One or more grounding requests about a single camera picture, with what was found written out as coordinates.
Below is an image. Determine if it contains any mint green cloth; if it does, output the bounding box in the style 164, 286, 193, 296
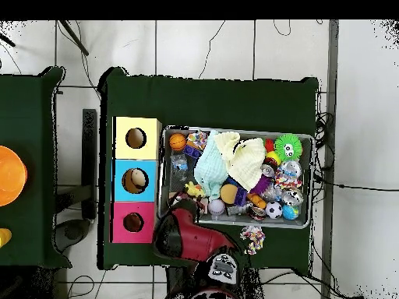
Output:
193, 129, 228, 200

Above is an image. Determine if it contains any purple plastic toy block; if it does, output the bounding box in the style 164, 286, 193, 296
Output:
182, 144, 202, 160

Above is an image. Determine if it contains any small yellow duck plush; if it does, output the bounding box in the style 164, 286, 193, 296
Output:
183, 181, 206, 199

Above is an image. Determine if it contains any cream yellow cloth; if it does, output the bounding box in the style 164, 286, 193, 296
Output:
214, 131, 267, 192

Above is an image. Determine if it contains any colourful knotted rope toy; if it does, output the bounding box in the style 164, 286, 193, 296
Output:
186, 130, 209, 150
239, 225, 267, 255

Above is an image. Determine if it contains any wooden box with three holes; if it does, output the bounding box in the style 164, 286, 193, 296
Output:
110, 116, 164, 244

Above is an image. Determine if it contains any shallow metal mesh bin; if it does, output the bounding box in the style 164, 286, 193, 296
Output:
157, 125, 315, 230

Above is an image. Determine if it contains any crushed clear water bottle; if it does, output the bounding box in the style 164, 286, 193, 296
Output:
170, 153, 189, 182

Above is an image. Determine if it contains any orange toy basketball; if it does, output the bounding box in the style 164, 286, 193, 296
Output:
168, 132, 188, 152

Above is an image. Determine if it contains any white toy baseball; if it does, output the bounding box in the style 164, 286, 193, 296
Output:
207, 199, 226, 216

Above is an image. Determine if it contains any dark green table cloth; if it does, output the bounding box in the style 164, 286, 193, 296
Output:
0, 65, 72, 269
97, 66, 320, 276

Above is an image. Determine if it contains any green spiky ball with eyes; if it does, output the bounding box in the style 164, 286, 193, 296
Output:
274, 132, 304, 162

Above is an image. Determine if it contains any small toy soccer ball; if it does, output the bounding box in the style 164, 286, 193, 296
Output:
265, 201, 284, 220

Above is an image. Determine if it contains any black upright panel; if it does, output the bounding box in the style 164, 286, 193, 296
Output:
81, 108, 98, 220

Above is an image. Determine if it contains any black tripod leg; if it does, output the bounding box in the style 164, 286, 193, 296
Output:
58, 19, 90, 57
0, 32, 16, 47

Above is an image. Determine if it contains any orange bowl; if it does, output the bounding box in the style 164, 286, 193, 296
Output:
0, 145, 28, 207

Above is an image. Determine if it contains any small yellow object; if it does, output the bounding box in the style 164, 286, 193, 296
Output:
0, 227, 12, 248

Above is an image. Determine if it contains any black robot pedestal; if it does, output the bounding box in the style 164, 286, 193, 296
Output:
165, 266, 200, 299

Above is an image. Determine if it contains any thin black floor cable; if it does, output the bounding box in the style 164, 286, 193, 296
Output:
198, 19, 226, 80

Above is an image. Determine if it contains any black cable bundle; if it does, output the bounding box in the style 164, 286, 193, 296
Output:
314, 111, 336, 150

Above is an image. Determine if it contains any black cable with connector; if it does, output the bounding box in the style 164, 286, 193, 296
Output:
314, 174, 399, 192

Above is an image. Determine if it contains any grey floor cable cover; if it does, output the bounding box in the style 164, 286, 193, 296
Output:
320, 19, 340, 299

